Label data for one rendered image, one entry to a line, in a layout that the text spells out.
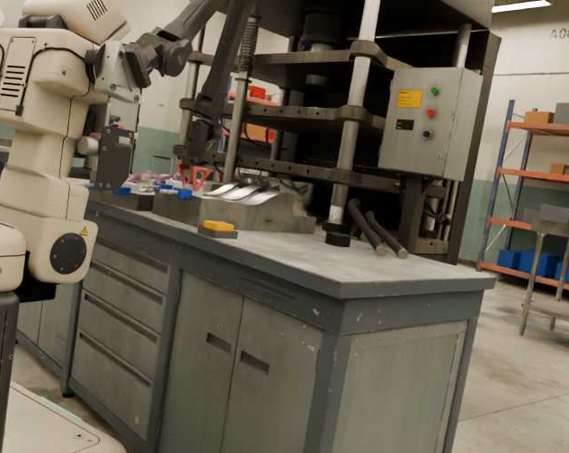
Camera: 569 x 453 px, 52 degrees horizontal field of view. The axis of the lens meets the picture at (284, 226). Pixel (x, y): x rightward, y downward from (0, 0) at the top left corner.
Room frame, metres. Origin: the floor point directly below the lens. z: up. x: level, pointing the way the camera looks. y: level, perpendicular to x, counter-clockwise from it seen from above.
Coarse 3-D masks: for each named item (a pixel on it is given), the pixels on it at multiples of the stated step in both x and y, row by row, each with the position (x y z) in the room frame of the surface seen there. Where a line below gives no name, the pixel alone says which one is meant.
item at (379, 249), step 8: (352, 208) 2.07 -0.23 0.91; (352, 216) 2.03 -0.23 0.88; (360, 216) 1.99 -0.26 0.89; (360, 224) 1.92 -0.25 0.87; (368, 224) 1.92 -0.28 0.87; (368, 232) 1.84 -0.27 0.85; (368, 240) 1.83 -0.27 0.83; (376, 240) 1.77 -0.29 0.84; (376, 248) 1.73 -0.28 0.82; (384, 248) 1.72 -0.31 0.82
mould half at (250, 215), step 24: (216, 192) 2.00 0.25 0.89; (240, 192) 1.96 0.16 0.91; (264, 192) 1.92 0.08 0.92; (288, 192) 1.92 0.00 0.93; (168, 216) 1.79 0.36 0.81; (192, 216) 1.70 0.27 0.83; (216, 216) 1.72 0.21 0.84; (240, 216) 1.79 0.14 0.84; (264, 216) 1.86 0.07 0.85; (288, 216) 1.93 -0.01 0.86
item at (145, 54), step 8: (128, 48) 1.33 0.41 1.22; (136, 48) 1.33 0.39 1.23; (144, 48) 1.35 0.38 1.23; (152, 48) 1.36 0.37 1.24; (128, 56) 1.30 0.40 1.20; (136, 56) 1.28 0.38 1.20; (144, 56) 1.33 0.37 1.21; (152, 56) 1.36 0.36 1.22; (136, 64) 1.30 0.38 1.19; (144, 64) 1.31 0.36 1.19; (152, 64) 1.36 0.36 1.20; (136, 72) 1.31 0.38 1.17; (144, 72) 1.31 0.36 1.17; (136, 80) 1.33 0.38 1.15; (144, 80) 1.32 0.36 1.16
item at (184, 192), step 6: (186, 186) 1.75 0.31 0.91; (162, 192) 1.68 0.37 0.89; (168, 192) 1.69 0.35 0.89; (174, 192) 1.71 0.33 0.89; (180, 192) 1.70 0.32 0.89; (186, 192) 1.72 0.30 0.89; (192, 192) 1.73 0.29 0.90; (198, 192) 1.74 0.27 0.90; (180, 198) 1.70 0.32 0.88; (186, 198) 1.72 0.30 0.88
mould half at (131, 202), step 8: (208, 184) 2.21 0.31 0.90; (216, 184) 2.22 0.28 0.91; (224, 184) 2.29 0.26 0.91; (96, 192) 1.96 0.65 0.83; (104, 192) 1.94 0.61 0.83; (136, 192) 1.90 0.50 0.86; (144, 192) 1.95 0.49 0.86; (152, 192) 1.99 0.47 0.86; (96, 200) 1.95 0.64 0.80; (104, 200) 1.93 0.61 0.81; (112, 200) 1.92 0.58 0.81; (120, 200) 1.90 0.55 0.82; (128, 200) 1.88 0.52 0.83; (136, 200) 1.87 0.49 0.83; (144, 200) 1.89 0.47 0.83; (152, 200) 1.92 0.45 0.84; (128, 208) 1.88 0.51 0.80; (136, 208) 1.87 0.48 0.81; (144, 208) 1.89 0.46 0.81; (152, 208) 1.92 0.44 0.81
